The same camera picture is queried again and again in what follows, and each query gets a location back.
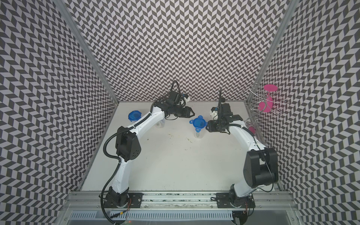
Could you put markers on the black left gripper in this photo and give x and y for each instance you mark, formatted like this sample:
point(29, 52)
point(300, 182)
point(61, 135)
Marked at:
point(188, 115)

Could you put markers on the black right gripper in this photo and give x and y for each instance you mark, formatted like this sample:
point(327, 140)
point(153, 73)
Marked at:
point(210, 123)

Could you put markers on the blue lid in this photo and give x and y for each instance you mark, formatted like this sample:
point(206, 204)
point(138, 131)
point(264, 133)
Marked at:
point(198, 123)
point(134, 116)

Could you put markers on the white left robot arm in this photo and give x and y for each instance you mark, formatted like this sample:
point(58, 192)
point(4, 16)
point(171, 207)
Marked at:
point(124, 145)

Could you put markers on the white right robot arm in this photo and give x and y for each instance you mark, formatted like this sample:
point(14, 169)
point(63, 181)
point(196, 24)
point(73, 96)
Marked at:
point(261, 162)

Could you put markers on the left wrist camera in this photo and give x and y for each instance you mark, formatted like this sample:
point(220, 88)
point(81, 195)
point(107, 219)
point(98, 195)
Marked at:
point(185, 98)

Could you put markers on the aluminium front rail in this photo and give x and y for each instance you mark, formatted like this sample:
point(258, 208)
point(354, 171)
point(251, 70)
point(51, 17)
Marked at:
point(180, 208)

